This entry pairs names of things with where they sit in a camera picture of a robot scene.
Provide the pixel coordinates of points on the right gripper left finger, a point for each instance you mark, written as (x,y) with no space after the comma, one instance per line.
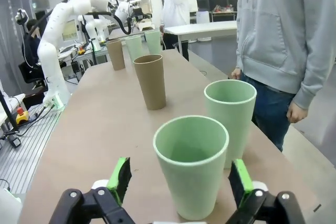
(115,182)

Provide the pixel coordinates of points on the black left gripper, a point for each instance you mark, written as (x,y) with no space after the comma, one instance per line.
(138,14)

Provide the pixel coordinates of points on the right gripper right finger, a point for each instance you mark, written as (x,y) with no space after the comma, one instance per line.
(244,182)

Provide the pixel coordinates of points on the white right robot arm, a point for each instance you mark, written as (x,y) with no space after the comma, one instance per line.
(8,208)

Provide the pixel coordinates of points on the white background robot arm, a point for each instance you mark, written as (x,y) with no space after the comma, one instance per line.
(92,31)

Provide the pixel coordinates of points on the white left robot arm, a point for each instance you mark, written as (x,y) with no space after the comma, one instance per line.
(50,51)

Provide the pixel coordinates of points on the person's left forearm grey sleeve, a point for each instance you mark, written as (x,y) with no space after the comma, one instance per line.
(317,77)

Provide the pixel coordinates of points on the person's right forearm grey sleeve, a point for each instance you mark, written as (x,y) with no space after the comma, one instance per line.
(239,53)

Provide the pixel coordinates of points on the person's left hand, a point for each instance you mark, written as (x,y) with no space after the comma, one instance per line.
(296,113)

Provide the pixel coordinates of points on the person's right hand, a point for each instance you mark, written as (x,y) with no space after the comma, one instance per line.
(236,74)

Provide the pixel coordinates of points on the bystander in white hoodie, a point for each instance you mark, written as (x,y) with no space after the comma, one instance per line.
(176,3)

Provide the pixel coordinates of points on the white storage bin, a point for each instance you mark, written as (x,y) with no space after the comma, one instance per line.
(203,17)

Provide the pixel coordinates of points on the white side table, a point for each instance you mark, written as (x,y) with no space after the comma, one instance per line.
(204,27)

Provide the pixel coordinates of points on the computer monitor lit screen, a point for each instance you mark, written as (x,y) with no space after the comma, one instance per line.
(69,31)

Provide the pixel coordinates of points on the person's blue jeans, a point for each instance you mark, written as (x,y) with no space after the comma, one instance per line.
(270,113)

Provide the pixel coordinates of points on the ribbed aluminium mounting platform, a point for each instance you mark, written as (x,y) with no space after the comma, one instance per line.
(23,155)

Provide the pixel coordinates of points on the black power adapter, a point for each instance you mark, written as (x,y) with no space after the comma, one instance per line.
(15,142)

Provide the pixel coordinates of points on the yellow emergency stop button box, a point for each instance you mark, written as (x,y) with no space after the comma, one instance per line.
(22,116)

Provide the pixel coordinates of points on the seated person in dark clothes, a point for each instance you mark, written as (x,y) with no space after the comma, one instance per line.
(29,48)

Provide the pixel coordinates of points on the black office chair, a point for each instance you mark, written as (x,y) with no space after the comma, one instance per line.
(30,73)

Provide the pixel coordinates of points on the black stand pole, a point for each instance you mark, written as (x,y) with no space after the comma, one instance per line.
(9,113)

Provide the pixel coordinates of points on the person's grey hoodie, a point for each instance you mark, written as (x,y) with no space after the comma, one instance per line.
(275,24)

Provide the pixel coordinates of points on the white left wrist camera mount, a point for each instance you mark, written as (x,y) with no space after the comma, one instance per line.
(145,25)

